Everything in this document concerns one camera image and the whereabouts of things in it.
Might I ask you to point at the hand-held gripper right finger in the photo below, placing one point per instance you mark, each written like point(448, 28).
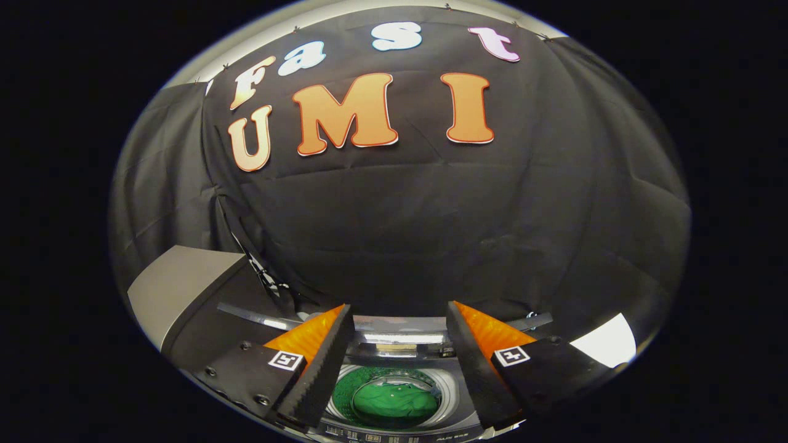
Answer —
point(474, 369)

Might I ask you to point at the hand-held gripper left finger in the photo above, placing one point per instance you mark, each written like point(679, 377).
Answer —
point(320, 369)

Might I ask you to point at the grey washing machine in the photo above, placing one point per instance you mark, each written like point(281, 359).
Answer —
point(455, 427)

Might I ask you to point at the green polo shirt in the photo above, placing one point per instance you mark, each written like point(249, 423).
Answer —
point(394, 403)

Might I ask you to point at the white table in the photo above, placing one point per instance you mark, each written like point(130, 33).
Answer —
point(609, 341)

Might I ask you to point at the black backdrop cloth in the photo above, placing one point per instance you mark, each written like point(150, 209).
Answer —
point(394, 234)

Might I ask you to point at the grey box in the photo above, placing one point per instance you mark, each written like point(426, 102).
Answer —
point(178, 283)

